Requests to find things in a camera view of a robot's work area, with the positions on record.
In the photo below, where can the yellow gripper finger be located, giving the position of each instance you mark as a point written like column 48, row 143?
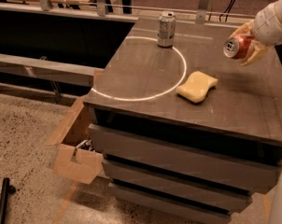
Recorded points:
column 255, row 52
column 244, row 29

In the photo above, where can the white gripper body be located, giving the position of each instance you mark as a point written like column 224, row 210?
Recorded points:
column 269, row 27

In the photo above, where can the red coke can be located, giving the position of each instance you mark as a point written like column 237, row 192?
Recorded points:
column 239, row 47

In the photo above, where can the silver soda can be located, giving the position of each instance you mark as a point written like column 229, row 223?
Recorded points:
column 166, row 31

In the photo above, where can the yellow sponge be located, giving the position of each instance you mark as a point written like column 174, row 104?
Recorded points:
column 196, row 87

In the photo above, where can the grey top drawer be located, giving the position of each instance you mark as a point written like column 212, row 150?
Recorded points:
column 221, row 170

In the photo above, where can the grey drawer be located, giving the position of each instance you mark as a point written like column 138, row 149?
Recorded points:
column 168, row 206
column 138, row 178
column 221, row 170

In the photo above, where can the grey bottom drawer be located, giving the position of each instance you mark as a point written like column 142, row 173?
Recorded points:
column 168, row 206

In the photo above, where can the grey middle drawer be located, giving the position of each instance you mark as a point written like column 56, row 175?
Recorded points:
column 138, row 178

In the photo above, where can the open cardboard box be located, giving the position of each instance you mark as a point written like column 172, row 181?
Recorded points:
column 76, row 158

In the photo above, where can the black pole on floor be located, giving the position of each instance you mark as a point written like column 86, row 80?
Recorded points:
column 6, row 190

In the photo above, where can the metal railing frame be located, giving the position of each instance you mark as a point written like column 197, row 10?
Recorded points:
column 28, row 13

